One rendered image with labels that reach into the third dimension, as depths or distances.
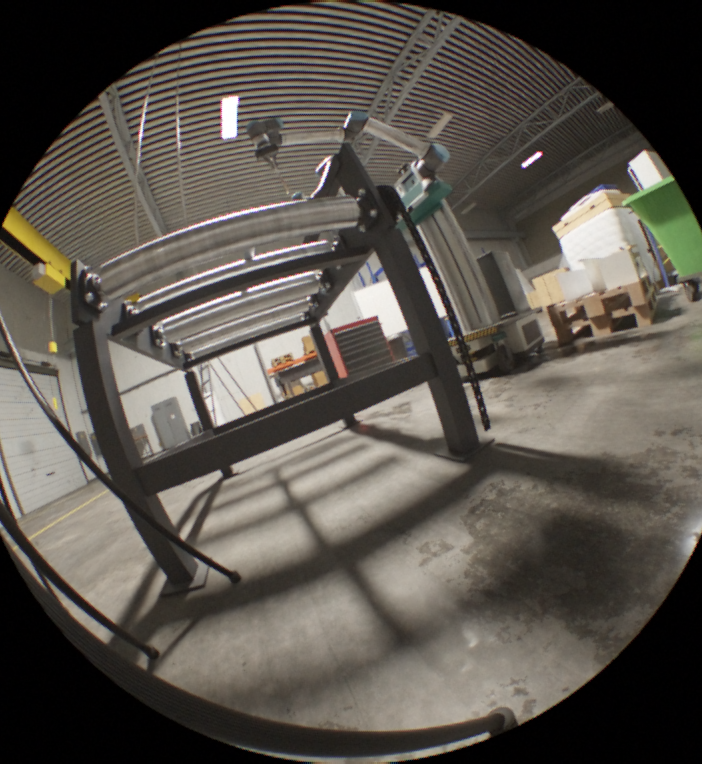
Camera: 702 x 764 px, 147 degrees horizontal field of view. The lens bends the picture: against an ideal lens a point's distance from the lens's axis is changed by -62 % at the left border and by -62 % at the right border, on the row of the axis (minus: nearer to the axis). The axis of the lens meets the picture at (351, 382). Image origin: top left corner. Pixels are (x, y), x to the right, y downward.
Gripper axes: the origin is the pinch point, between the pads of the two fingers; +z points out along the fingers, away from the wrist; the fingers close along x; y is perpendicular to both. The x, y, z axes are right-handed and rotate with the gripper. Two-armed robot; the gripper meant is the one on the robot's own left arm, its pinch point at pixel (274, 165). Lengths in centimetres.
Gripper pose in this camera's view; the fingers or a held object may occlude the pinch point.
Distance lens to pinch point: 175.6
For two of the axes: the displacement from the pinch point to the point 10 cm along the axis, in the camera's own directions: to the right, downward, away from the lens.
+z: 4.1, 7.5, 5.2
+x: 8.0, -5.6, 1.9
